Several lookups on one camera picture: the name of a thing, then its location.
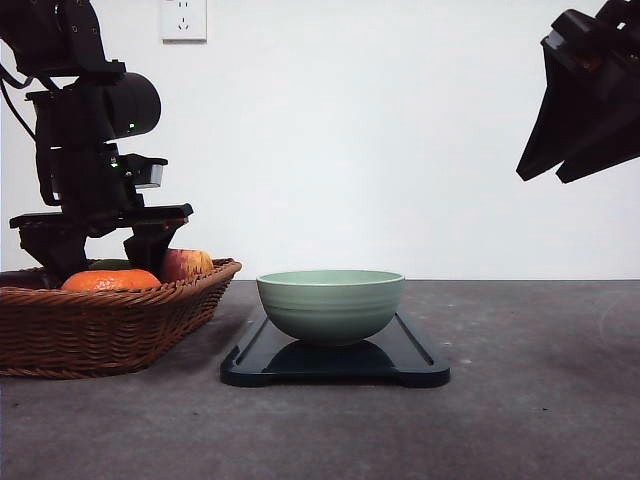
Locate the black image-right gripper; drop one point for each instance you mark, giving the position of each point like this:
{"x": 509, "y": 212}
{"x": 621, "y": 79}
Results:
{"x": 596, "y": 110}

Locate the black image-left gripper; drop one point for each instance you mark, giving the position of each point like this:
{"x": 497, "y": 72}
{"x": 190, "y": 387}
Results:
{"x": 89, "y": 185}

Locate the green ceramic bowl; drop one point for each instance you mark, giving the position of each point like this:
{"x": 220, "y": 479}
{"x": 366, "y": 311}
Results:
{"x": 330, "y": 306}

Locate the black image-left robot arm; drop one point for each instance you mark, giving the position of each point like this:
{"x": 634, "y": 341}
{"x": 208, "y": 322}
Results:
{"x": 90, "y": 103}

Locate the brown wicker basket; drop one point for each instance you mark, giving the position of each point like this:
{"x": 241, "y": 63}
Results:
{"x": 78, "y": 333}

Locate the green avocado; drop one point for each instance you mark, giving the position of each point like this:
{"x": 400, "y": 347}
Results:
{"x": 109, "y": 264}

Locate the orange tangerine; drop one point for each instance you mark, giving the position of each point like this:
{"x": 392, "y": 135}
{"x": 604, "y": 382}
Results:
{"x": 110, "y": 280}

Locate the red yellow apple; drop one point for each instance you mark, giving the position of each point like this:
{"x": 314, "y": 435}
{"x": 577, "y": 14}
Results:
{"x": 183, "y": 265}

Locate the dark purple eggplant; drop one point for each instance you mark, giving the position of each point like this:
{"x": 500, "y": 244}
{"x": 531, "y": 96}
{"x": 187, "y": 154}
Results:
{"x": 31, "y": 277}

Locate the dark rectangular tray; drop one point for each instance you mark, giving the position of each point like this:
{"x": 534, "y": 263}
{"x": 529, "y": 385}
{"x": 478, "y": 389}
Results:
{"x": 399, "y": 356}

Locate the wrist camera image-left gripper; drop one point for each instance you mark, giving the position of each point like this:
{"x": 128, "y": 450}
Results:
{"x": 142, "y": 172}

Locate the white wall socket left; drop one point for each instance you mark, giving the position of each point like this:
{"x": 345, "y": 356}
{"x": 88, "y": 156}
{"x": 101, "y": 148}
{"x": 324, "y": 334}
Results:
{"x": 183, "y": 24}

